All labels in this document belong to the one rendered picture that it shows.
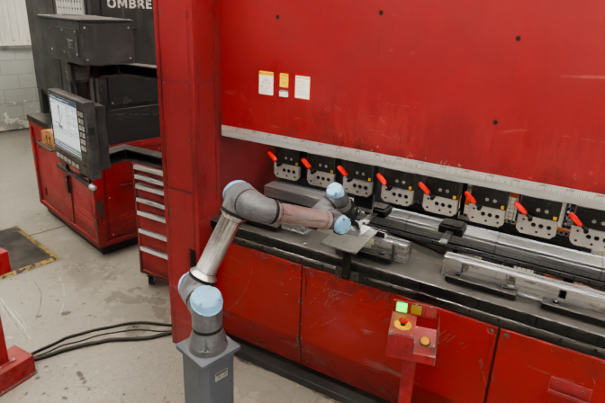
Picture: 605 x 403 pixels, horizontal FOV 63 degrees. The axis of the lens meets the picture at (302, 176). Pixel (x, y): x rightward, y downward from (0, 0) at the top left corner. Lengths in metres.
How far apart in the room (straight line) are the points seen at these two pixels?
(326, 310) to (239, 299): 0.57
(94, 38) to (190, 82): 0.49
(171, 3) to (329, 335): 1.86
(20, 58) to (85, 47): 6.49
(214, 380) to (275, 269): 0.84
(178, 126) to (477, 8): 1.53
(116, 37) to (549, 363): 2.32
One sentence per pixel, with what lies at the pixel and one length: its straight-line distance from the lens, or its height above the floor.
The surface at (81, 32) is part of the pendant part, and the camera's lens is 2.36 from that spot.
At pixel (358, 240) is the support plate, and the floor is 1.00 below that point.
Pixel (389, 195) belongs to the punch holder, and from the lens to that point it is 2.35.
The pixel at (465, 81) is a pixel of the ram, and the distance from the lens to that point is 2.15.
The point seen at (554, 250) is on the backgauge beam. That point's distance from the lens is 2.65.
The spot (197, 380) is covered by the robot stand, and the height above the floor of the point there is 0.69.
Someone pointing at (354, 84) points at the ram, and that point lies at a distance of 2.30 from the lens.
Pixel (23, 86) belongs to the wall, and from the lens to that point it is 8.89.
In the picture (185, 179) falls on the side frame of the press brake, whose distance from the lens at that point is 2.73.
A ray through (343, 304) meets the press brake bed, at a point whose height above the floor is 0.62.
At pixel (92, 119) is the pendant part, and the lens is 2.39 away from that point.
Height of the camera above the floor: 2.04
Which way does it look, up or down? 19 degrees down
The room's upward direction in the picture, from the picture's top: 2 degrees clockwise
